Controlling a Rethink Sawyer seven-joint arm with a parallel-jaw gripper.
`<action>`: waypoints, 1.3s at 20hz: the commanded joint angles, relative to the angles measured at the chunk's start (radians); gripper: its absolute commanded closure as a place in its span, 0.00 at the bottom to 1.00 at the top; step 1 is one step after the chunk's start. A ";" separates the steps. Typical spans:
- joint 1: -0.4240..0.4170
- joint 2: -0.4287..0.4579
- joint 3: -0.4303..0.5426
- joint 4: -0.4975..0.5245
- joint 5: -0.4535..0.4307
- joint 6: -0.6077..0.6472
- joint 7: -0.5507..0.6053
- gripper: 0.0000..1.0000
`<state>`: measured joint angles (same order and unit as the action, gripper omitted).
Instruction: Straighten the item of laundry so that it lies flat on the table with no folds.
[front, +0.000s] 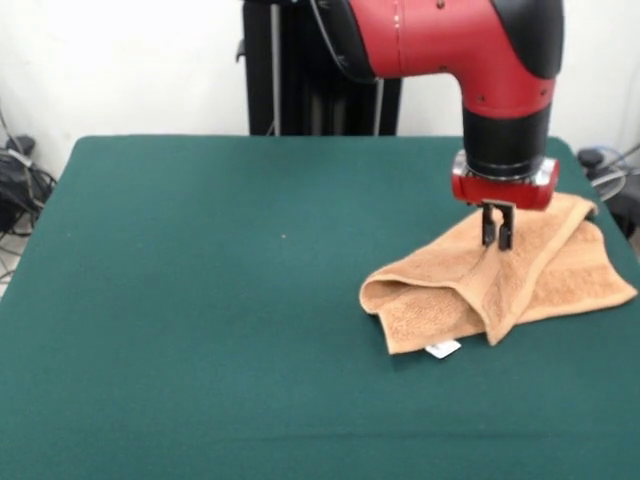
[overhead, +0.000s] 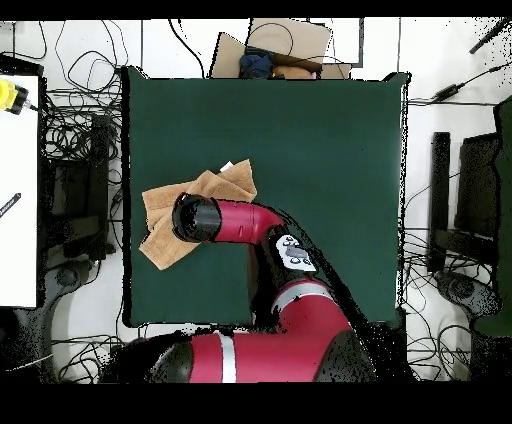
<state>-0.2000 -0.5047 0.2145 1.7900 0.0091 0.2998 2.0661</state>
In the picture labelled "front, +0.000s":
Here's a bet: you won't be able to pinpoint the black cable tangle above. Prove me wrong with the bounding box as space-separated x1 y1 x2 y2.
0 134 59 241

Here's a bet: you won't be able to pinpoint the orange terry towel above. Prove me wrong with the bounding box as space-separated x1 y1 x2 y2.
360 192 639 357

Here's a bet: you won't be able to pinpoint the dark green table cloth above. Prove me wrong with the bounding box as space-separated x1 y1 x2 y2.
0 134 640 480

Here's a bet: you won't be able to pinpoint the black furniture frame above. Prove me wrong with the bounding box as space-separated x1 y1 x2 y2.
607 189 640 241

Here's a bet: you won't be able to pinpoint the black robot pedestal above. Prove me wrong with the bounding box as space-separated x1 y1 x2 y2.
233 0 404 137

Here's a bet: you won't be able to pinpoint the grey cable loops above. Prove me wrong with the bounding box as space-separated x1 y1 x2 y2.
582 144 640 201

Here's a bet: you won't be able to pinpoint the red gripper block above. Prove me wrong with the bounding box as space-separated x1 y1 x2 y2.
451 169 555 251

